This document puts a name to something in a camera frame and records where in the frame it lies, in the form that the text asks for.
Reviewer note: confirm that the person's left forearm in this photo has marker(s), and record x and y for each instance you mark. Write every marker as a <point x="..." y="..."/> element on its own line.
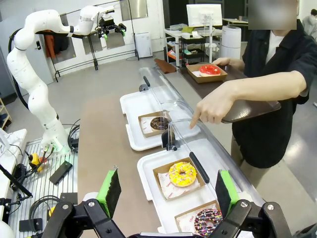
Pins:
<point x="267" y="84"/>

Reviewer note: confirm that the bystander in grey top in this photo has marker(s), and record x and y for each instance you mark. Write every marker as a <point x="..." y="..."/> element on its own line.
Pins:
<point x="310" y="24"/>

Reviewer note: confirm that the paper liner under chocolate donut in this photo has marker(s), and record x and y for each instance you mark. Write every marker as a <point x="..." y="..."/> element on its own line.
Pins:
<point x="146" y="126"/>

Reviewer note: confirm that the person's left hand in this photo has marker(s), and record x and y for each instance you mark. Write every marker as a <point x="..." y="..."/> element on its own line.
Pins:
<point x="215" y="106"/>

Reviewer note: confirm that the dark brown serving tray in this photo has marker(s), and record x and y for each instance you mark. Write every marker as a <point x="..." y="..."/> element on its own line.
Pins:
<point x="247" y="109"/>

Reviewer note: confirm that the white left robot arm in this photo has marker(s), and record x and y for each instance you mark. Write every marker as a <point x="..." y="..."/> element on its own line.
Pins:
<point x="37" y="94"/>

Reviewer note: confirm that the computer monitor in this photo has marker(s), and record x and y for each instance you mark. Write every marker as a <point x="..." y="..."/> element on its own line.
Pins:
<point x="204" y="15"/>

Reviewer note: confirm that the red glazed donut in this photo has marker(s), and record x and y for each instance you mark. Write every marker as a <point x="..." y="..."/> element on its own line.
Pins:
<point x="210" y="70"/>

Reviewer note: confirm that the white cylindrical air purifier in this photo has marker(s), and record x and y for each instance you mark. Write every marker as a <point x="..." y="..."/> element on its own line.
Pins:
<point x="230" y="42"/>

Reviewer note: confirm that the yellow emergency stop button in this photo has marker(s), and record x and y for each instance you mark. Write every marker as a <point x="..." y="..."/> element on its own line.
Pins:
<point x="34" y="160"/>

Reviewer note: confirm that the cardboard box of red donut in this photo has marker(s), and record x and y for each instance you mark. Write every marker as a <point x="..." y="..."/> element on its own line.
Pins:
<point x="208" y="79"/>

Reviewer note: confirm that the yellow sprinkled donut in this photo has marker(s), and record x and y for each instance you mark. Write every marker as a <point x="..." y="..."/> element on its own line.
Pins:
<point x="178" y="181"/>

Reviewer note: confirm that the paper liner under sprinkled donut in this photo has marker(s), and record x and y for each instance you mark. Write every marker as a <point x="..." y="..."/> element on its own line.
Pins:
<point x="185" y="223"/>

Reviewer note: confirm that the silver panel board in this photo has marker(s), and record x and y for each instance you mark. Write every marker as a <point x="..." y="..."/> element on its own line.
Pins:
<point x="115" y="42"/>
<point x="91" y="45"/>

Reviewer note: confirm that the clear plastic tray cover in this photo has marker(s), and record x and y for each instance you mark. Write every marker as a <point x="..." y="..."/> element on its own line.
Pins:
<point x="213" y="148"/>
<point x="161" y="84"/>

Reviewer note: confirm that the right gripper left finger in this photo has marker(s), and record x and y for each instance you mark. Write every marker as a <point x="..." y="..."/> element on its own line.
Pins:
<point x="109" y="196"/>

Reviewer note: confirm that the flat black box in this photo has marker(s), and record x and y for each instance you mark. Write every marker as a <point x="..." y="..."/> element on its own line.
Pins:
<point x="60" y="172"/>

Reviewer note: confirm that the black shelf cart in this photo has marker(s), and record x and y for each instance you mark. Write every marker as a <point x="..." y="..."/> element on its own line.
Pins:
<point x="195" y="53"/>

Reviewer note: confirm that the cardboard box of chocolate donut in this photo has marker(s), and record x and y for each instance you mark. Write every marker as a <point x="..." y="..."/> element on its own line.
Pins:
<point x="143" y="116"/>

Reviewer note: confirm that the person in black jacket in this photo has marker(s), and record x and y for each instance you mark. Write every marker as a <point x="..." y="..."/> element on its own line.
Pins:
<point x="267" y="138"/>

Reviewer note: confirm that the paper liner under yellow donut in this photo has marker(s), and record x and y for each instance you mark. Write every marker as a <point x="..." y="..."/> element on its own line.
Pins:
<point x="168" y="191"/>

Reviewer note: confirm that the black cover hinge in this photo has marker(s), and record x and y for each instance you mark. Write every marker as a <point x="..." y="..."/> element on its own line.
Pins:
<point x="167" y="138"/>
<point x="143" y="88"/>

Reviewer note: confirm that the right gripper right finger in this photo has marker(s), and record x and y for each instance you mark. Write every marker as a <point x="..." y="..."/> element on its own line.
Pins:
<point x="227" y="196"/>

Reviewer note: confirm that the cardboard box of sprinkled donut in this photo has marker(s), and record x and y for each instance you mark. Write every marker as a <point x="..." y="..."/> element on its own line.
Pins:
<point x="193" y="208"/>

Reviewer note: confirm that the white display tray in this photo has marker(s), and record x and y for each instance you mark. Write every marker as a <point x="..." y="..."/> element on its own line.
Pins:
<point x="153" y="168"/>
<point x="136" y="109"/>

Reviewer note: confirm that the chocolate glazed donut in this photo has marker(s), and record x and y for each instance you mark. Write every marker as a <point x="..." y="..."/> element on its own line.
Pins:
<point x="158" y="124"/>

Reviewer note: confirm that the person's right hand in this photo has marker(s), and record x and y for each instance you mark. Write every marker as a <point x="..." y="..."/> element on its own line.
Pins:
<point x="229" y="61"/>

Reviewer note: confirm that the white box appliance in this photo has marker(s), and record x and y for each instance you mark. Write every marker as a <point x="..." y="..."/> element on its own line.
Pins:
<point x="143" y="45"/>

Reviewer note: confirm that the cardboard box of yellow donut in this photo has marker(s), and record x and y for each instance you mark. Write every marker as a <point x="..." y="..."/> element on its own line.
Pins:
<point x="161" y="168"/>

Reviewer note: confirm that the chocolate donut with coloured sprinkles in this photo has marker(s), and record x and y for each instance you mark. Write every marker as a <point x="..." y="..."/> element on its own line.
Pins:
<point x="205" y="223"/>

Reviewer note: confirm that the paper liner under red donut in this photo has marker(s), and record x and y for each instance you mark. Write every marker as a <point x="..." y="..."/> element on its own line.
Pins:
<point x="195" y="73"/>

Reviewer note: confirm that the brown board on floor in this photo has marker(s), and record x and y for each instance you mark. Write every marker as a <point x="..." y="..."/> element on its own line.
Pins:
<point x="164" y="65"/>

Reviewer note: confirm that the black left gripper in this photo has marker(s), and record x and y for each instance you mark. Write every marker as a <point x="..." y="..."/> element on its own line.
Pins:
<point x="110" y="26"/>

